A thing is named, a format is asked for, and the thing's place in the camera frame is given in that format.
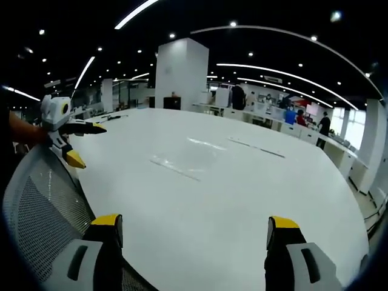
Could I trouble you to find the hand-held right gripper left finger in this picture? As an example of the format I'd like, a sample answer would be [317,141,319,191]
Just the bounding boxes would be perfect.
[48,213,124,291]

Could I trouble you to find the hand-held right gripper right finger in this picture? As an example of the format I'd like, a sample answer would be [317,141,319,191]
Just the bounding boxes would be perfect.
[264,215,345,291]

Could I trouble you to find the clear food packaging bag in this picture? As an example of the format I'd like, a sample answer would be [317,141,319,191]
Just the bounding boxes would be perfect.
[149,150,219,182]
[186,136,227,153]
[227,136,287,159]

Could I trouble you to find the dark tool on table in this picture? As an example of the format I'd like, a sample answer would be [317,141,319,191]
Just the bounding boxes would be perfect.
[101,113,129,122]

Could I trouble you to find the grey mesh office chair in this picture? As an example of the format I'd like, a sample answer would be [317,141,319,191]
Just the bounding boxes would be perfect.
[2,144,155,291]

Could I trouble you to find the black box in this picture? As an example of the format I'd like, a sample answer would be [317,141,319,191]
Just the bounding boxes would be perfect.
[163,96,182,110]

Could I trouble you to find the white square pillar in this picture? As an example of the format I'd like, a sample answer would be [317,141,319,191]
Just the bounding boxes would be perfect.
[155,37,210,112]

